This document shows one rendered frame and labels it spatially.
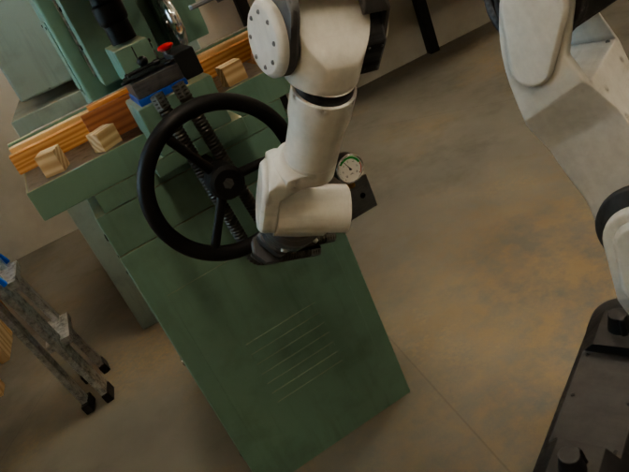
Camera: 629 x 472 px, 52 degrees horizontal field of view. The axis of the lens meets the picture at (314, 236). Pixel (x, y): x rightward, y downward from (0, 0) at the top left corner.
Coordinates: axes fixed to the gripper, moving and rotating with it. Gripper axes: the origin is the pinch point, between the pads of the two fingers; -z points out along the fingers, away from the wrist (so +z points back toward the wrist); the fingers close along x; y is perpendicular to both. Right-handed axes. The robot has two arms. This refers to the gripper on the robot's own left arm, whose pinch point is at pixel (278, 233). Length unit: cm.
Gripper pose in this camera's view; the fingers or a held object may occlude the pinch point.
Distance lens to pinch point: 108.3
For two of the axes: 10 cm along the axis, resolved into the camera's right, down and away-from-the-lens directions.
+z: 1.8, -1.4, -9.7
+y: -7.9, -6.2, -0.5
